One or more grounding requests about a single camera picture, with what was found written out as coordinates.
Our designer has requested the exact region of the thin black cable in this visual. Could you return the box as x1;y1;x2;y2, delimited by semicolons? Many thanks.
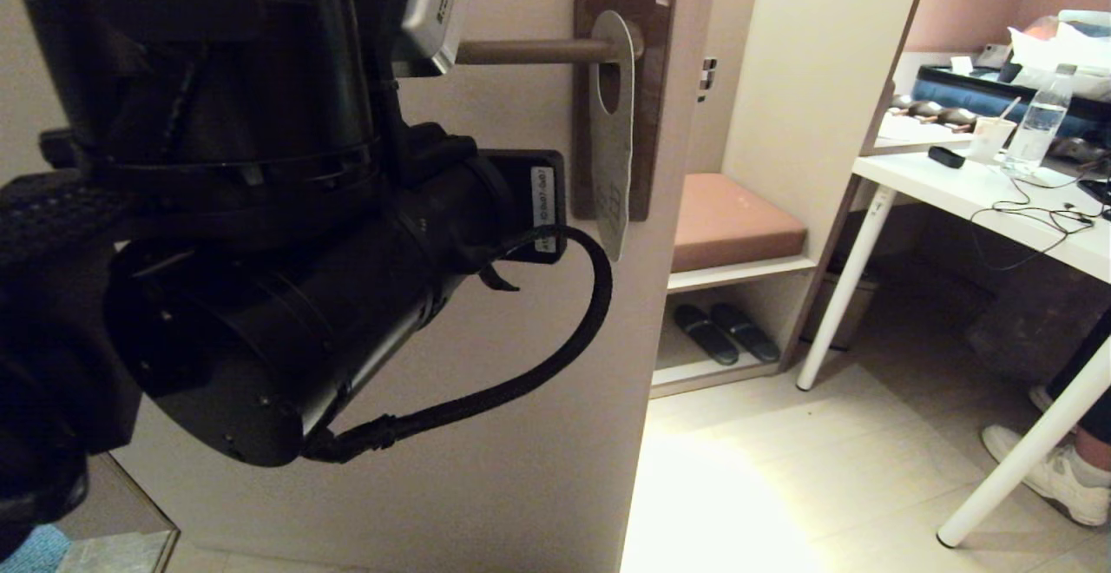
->
968;169;1111;274

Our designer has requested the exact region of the cream bench cabinet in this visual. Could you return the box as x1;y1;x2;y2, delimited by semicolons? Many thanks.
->
649;0;938;400

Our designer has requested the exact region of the black braided cable sleeve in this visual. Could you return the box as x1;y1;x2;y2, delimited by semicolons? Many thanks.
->
0;169;131;274

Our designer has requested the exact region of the white table with round legs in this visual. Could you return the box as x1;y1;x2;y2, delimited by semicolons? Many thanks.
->
797;148;1111;549

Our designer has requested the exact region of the brown seat cushion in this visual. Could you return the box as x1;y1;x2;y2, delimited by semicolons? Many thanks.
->
673;174;810;274

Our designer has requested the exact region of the white paper cup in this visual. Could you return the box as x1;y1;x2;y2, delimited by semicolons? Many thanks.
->
968;97;1023;166

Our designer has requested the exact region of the beige door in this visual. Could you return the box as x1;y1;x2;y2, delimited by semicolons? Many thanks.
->
0;0;723;573

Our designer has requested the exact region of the grey plastic bag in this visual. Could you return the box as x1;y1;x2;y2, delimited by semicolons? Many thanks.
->
968;278;1077;383

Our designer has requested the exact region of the clear plastic water bottle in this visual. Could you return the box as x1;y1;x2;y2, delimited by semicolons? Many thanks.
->
1005;63;1077;176

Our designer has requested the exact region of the dark grey slipper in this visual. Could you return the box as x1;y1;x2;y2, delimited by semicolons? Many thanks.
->
712;301;782;363
674;303;740;366

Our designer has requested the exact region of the dark blue bag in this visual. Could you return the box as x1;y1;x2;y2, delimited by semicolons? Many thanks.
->
916;65;1111;138

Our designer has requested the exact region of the leg in black trousers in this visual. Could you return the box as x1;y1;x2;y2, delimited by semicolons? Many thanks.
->
1046;308;1111;452

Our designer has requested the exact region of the do-not-disturb door hanger sign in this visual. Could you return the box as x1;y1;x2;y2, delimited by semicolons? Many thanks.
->
589;10;638;263

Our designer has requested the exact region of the white plastic bag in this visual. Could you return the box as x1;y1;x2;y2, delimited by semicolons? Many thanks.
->
1007;10;1111;103

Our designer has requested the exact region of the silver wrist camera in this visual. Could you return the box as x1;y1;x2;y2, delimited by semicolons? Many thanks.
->
389;0;472;79

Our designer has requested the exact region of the black braided camera cable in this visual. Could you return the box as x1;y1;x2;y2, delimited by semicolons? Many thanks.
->
302;223;615;464

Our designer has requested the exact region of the beige waste bin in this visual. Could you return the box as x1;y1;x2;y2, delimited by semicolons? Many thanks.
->
803;252;873;350

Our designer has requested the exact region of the bronze door handle lever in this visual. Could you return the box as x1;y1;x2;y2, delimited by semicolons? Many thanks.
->
456;22;648;66

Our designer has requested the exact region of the brown door lock plate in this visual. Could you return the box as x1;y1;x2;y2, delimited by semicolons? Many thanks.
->
569;0;685;222

